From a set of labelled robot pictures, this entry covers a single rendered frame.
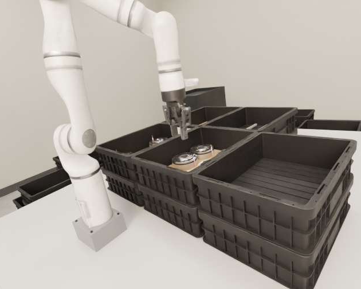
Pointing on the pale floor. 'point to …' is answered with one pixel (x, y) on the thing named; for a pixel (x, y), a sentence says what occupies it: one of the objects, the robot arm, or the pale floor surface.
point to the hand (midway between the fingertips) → (179, 133)
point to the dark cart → (205, 97)
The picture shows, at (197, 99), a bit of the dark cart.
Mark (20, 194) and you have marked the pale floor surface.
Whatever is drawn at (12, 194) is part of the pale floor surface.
